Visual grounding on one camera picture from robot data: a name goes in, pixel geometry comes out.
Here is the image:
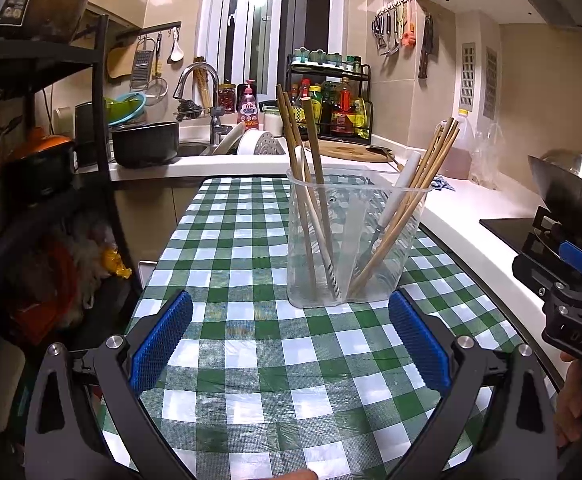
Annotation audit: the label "row of spice jars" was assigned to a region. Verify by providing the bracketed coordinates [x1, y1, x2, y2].
[293, 49, 362, 72]

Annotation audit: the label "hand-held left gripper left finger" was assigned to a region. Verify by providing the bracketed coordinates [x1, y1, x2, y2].
[22, 289, 195, 480]

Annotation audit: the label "pink soap bottle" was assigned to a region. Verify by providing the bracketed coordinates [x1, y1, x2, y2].
[236, 80, 261, 131]

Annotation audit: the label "plastic oil jug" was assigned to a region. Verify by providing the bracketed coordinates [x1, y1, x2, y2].
[441, 108, 475, 180]

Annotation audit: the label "hanging kitchen tools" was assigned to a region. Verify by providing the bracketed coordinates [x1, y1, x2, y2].
[371, 0, 418, 57]

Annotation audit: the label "black hanging rail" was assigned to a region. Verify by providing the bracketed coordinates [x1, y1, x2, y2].
[116, 21, 182, 41]

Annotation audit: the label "dark scouring pad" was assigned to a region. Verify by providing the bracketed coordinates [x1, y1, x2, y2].
[176, 99, 204, 121]

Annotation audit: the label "white hanging ladle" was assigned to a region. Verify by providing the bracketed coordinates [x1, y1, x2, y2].
[167, 30, 186, 63]

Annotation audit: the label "clear plastic bottle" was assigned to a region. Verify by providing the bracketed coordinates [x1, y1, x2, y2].
[471, 122, 506, 191]

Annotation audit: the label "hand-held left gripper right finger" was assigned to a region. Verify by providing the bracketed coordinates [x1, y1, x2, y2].
[387, 289, 558, 480]

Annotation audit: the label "steel kitchen faucet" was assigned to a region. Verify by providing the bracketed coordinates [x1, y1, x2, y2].
[172, 62, 222, 146]

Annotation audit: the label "white jar green lid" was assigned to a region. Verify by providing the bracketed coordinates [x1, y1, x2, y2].
[262, 106, 284, 137]

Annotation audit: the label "bundle of tan sticks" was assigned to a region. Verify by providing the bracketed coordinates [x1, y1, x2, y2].
[193, 57, 213, 111]

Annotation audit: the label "black spice rack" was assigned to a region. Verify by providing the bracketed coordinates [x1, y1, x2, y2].
[287, 60, 373, 140]

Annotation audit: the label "crumpled clear plastic bag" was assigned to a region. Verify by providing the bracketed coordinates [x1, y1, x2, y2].
[46, 225, 117, 311]

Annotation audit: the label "red jar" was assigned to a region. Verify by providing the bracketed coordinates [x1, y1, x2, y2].
[217, 84, 237, 113]

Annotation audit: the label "metal fork white handle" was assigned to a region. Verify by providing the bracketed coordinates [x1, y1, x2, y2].
[353, 150, 423, 281]

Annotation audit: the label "hanging cleaver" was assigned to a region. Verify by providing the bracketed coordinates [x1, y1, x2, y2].
[417, 14, 434, 80]

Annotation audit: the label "brown bowl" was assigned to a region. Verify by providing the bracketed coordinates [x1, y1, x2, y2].
[31, 0, 89, 43]

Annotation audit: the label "clear plastic utensil holder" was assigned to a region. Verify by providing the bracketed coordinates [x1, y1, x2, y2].
[286, 162, 434, 309]

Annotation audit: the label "yellow plastic bag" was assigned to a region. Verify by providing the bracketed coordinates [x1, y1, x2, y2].
[102, 249, 133, 278]

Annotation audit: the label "green checked tablecloth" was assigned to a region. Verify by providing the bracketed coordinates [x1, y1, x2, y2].
[98, 175, 566, 480]

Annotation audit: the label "wire strainer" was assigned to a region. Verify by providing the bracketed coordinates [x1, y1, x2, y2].
[146, 77, 169, 106]

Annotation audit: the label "black shelf rack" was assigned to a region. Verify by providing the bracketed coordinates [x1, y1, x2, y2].
[0, 12, 142, 361]

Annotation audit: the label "white framed window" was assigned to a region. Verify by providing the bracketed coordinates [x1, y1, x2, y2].
[198, 0, 347, 126]

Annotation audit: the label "white perforated lid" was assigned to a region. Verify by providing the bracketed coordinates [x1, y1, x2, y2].
[236, 130, 287, 156]

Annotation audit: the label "red plastic bag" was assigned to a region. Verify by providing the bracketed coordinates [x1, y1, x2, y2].
[11, 240, 79, 331]

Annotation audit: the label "metal grater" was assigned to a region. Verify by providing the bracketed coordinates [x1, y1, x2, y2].
[131, 37, 156, 92]

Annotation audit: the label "black cooking pot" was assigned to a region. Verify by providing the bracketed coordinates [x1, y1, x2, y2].
[111, 121, 180, 168]

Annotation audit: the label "person's left hand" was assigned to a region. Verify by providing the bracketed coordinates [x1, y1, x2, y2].
[271, 469, 322, 480]

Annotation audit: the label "green plastic basin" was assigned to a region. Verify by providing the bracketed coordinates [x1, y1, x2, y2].
[104, 92, 147, 126]

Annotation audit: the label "white wall vent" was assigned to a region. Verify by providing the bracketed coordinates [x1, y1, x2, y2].
[485, 46, 499, 121]
[460, 42, 476, 111]

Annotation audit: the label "white spoon striped handle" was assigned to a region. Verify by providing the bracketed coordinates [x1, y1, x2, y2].
[290, 144, 344, 298]

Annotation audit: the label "row of condiment bottles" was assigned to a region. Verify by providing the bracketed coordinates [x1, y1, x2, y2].
[290, 76, 373, 138]

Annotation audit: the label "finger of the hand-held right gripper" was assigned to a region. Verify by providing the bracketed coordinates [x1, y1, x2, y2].
[512, 254, 572, 307]
[558, 241, 582, 282]

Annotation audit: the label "black gas stove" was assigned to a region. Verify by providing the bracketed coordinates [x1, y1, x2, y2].
[480, 205, 582, 281]

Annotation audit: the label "dark grey canister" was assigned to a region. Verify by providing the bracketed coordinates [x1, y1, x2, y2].
[74, 101, 109, 166]

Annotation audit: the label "small wooden cutting board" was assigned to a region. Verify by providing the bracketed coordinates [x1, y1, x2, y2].
[106, 45, 139, 80]

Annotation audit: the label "black pot orange lid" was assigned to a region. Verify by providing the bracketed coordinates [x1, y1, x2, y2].
[6, 132, 78, 206]

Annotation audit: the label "round wooden cutting board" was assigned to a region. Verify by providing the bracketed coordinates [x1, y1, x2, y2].
[303, 139, 396, 163]

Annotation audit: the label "white plate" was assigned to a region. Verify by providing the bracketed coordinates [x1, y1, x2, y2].
[211, 122, 246, 156]

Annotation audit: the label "dark wok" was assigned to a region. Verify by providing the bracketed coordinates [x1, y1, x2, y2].
[527, 155, 582, 231]

